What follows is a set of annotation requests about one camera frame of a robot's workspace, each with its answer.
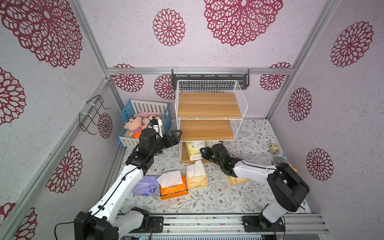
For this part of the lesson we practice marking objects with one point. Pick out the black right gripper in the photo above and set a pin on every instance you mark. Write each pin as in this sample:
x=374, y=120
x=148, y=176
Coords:
x=207, y=153

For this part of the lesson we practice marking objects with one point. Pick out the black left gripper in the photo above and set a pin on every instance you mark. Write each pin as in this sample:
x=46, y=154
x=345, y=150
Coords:
x=175, y=139

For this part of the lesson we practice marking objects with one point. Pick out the green tissue pack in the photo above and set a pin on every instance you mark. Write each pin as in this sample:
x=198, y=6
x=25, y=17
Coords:
x=210, y=144
x=193, y=150

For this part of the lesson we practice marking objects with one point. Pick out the yellow tissue pack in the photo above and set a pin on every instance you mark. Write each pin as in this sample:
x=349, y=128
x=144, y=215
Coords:
x=235, y=181
x=196, y=175

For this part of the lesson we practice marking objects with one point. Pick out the orange tissue pack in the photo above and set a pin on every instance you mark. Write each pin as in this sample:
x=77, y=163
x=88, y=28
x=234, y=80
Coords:
x=172, y=185

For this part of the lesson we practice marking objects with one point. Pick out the purple tissue pack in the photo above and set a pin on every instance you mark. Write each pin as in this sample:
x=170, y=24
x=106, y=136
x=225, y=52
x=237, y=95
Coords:
x=148, y=186

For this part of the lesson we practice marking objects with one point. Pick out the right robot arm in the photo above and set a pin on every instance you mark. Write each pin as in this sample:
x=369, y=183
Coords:
x=288, y=188

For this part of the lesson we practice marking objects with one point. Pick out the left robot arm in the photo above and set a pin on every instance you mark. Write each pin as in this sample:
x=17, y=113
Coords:
x=120, y=186

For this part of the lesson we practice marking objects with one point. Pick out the pink doll plush right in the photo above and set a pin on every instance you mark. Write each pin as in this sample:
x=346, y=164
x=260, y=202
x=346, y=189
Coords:
x=147, y=120

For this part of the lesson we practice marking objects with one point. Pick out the pink doll plush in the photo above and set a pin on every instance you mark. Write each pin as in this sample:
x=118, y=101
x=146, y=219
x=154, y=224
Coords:
x=135, y=125
x=147, y=120

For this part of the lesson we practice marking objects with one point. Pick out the pink doll plush left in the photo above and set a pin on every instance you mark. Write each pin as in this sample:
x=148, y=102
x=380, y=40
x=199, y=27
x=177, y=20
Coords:
x=135, y=125

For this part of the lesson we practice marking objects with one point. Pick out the blue white slatted crate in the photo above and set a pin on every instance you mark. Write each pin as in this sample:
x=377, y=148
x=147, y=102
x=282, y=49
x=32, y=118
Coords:
x=136, y=116

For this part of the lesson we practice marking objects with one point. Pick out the yellow grey penguin plush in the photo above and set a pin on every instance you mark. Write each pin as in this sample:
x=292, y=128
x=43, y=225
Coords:
x=274, y=148

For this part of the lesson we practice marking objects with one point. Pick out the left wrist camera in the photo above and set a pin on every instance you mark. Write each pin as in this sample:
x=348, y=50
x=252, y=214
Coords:
x=157, y=126

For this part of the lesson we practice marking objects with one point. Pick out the white wire three-tier shelf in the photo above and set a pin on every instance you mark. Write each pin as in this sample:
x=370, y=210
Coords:
x=208, y=111

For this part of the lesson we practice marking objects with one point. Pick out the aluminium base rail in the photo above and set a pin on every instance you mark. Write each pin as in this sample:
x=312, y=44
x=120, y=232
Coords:
x=213, y=224

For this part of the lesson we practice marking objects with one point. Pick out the black wire wall rack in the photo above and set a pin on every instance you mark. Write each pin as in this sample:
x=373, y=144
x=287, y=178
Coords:
x=87, y=118

